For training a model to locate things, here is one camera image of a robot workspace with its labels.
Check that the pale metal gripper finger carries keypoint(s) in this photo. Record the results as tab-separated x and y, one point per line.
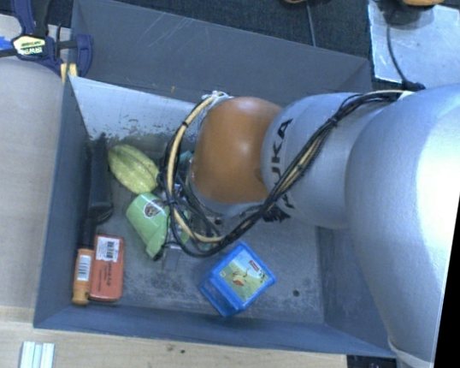
171	258

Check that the orange-red flat block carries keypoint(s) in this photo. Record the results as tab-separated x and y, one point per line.
108	272

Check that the blue picture box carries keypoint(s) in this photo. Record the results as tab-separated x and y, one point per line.
238	280

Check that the yellow-green toy star fruit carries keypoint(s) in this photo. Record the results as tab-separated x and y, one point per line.
133	168

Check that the grey metal bin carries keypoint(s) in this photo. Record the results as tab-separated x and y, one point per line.
215	59

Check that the pale wood flat board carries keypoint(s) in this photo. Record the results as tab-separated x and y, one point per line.
8	187

